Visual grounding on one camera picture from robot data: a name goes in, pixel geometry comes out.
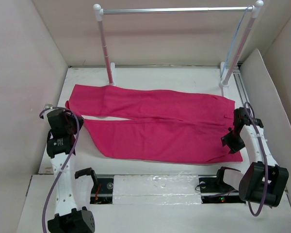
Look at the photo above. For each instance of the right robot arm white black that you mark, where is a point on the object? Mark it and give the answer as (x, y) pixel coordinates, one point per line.
(264, 181)

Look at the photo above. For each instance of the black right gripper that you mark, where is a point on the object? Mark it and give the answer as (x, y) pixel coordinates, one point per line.
(234, 147)

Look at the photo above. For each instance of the pink trousers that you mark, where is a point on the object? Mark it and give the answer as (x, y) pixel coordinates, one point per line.
(155, 125)

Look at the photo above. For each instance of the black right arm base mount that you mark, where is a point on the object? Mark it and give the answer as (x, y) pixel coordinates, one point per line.
(214, 191)

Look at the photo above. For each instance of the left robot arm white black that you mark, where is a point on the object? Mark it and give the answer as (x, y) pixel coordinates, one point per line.
(66, 209)

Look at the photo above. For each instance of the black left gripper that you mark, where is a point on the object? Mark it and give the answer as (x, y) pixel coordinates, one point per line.
(70, 116)

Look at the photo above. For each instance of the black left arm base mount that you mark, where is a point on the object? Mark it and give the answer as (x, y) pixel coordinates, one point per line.
(102, 187)

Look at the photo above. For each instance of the white clothes rack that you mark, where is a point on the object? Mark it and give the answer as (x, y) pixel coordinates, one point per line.
(225, 74)

